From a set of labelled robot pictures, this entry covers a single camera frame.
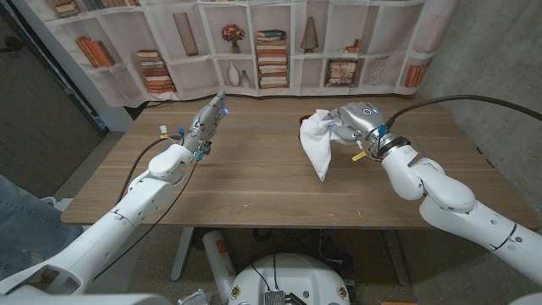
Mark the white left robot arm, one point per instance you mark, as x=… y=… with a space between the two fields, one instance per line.
x=110 y=237

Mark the grey perforated cabinet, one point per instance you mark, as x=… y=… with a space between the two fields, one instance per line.
x=38 y=127

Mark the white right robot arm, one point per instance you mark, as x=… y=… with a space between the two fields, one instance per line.
x=457 y=212

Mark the white cloth napkin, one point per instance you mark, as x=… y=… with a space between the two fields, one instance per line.
x=317 y=144

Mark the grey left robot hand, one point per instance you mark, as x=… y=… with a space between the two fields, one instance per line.
x=200 y=127

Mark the white cylinder with orange label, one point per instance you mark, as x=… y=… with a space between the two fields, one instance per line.
x=218 y=258

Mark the printed bookshelf backdrop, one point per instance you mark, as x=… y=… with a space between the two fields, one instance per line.
x=190 y=76

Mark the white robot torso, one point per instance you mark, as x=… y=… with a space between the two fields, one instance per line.
x=296 y=275

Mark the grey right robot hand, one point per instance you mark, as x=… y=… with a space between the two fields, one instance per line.
x=364 y=120

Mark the person in blue jeans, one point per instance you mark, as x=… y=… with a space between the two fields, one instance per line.
x=29 y=237

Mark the grey table leg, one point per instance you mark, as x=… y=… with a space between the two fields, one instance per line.
x=398 y=258
x=182 y=254

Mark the red enamel cup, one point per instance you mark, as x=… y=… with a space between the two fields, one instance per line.
x=301 y=120

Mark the white chair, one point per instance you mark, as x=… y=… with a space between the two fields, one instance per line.
x=91 y=235

